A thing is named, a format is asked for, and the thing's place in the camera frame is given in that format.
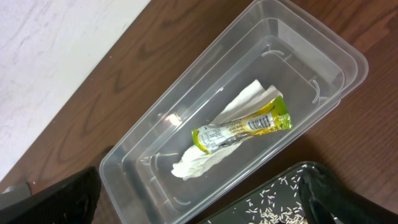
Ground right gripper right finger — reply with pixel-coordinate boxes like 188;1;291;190
298;164;397;224

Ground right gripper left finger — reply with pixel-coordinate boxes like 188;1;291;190
1;167;101;224

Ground green snack wrapper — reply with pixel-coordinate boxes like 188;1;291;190
192;96;293;154

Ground white napkin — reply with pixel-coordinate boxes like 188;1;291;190
171;80;292;180

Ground black waste tray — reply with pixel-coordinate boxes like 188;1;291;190
199;161;337;224

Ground clear plastic waste bin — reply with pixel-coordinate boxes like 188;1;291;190
99;0;369;223

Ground rice and food scraps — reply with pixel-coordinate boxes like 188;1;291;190
244;164;308;224

